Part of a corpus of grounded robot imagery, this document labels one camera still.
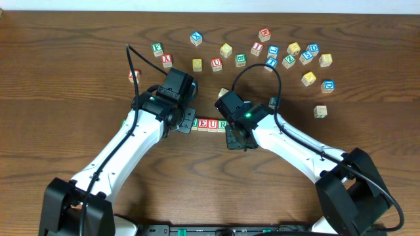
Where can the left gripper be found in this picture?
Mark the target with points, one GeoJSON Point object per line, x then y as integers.
{"type": "Point", "coordinates": [187, 118]}

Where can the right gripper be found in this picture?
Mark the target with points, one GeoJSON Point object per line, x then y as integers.
{"type": "Point", "coordinates": [235, 139]}

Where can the red E wooden block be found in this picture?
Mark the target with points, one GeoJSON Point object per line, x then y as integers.
{"type": "Point", "coordinates": [203, 125]}

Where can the green R wooden block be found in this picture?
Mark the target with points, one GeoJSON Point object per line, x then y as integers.
{"type": "Point", "coordinates": [221, 126]}

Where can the red u block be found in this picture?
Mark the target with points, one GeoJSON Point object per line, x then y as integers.
{"type": "Point", "coordinates": [216, 64]}
{"type": "Point", "coordinates": [212, 125]}

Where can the green N wooden block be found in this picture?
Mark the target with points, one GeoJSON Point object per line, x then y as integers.
{"type": "Point", "coordinates": [195, 124]}

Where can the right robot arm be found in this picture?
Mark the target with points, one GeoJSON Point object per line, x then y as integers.
{"type": "Point", "coordinates": [352, 193]}

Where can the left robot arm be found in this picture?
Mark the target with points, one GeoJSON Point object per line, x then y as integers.
{"type": "Point", "coordinates": [84, 205]}

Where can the plain side yellow block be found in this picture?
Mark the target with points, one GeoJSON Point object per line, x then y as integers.
{"type": "Point", "coordinates": [222, 92]}

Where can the blue 2 wooden block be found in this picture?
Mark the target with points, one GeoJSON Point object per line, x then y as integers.
{"type": "Point", "coordinates": [274, 103]}

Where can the yellow O wooden block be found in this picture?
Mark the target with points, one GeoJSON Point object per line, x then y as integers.
{"type": "Point", "coordinates": [197, 64]}

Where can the red Y wooden block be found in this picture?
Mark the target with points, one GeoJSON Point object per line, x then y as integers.
{"type": "Point", "coordinates": [167, 60]}

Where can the red A wooden block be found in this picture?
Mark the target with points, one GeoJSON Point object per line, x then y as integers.
{"type": "Point", "coordinates": [136, 76]}

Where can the green F wooden block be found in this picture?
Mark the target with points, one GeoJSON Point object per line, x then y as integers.
{"type": "Point", "coordinates": [157, 49]}

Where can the green B wooden block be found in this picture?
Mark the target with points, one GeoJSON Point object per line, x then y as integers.
{"type": "Point", "coordinates": [240, 60]}

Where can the yellow C wooden block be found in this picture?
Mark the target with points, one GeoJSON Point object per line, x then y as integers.
{"type": "Point", "coordinates": [226, 50]}

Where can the blue X wooden block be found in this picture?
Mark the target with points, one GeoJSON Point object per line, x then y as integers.
{"type": "Point", "coordinates": [196, 38]}

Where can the blue T wooden block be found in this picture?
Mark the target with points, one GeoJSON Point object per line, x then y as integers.
{"type": "Point", "coordinates": [270, 63]}

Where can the green 7 wooden block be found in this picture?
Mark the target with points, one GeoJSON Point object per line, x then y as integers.
{"type": "Point", "coordinates": [320, 112]}

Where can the red I block far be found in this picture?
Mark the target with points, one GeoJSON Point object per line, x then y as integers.
{"type": "Point", "coordinates": [256, 48]}

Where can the green Z wooden block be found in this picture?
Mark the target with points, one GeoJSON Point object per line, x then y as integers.
{"type": "Point", "coordinates": [288, 61]}

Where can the yellow W wooden block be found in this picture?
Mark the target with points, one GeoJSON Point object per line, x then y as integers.
{"type": "Point", "coordinates": [308, 78]}

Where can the blue L wooden block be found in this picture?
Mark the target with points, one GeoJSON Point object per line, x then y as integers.
{"type": "Point", "coordinates": [273, 51]}

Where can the blue D block near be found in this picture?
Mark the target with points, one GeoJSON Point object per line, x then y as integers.
{"type": "Point", "coordinates": [327, 86]}

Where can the blue d block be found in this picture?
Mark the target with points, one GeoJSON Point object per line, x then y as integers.
{"type": "Point", "coordinates": [327, 86]}
{"type": "Point", "coordinates": [313, 48]}

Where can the yellow M wooden block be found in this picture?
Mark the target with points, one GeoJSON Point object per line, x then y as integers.
{"type": "Point", "coordinates": [293, 49]}

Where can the blue 5 wooden block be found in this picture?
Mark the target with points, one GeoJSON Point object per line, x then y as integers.
{"type": "Point", "coordinates": [306, 57]}

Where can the red M wooden block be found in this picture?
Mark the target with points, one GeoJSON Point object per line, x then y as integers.
{"type": "Point", "coordinates": [264, 34]}

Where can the blue D block far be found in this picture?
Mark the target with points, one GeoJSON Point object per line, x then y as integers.
{"type": "Point", "coordinates": [313, 48]}

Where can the yellow 8 wooden block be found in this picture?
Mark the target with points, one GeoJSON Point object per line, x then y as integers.
{"type": "Point", "coordinates": [325, 60]}

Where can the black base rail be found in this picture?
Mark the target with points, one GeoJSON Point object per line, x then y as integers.
{"type": "Point", "coordinates": [165, 230]}

